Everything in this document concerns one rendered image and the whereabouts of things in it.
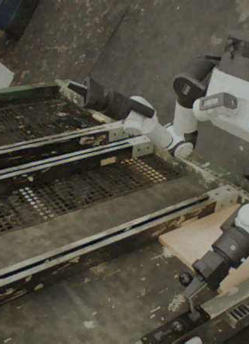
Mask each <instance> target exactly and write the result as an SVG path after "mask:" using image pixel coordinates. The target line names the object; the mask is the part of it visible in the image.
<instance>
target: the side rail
mask: <svg viewBox="0 0 249 344"><path fill-rule="evenodd" d="M50 93H58V84H56V83H55V82H53V81H50V82H45V83H38V84H28V85H22V86H15V87H10V88H0V101H3V100H8V99H13V98H23V97H28V96H33V95H38V94H50Z"/></svg>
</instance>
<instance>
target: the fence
mask: <svg viewBox="0 0 249 344"><path fill-rule="evenodd" d="M242 302H244V304H245V305H247V304H248V303H249V278H247V279H246V280H244V281H241V282H239V283H238V284H236V285H234V286H233V287H231V288H230V289H228V290H226V291H224V292H223V293H221V294H219V295H218V296H216V297H215V298H213V299H211V300H210V301H208V302H206V303H203V304H201V307H202V308H203V309H204V310H205V311H206V312H207V313H208V314H209V315H210V316H211V319H209V320H208V321H207V322H205V323H203V324H202V325H200V326H199V327H197V328H196V329H193V330H192V331H191V332H190V333H188V334H187V335H184V336H182V337H181V338H179V339H177V340H175V341H174V342H173V343H172V344H183V343H185V342H187V341H188V340H189V339H191V338H192V337H195V336H198V335H199V334H201V333H203V332H205V331H207V330H208V329H210V328H211V327H212V326H214V325H215V324H217V323H219V322H220V321H221V320H223V319H224V317H225V315H226V313H227V312H228V311H230V309H233V308H234V307H235V306H237V305H239V304H240V303H242Z"/></svg>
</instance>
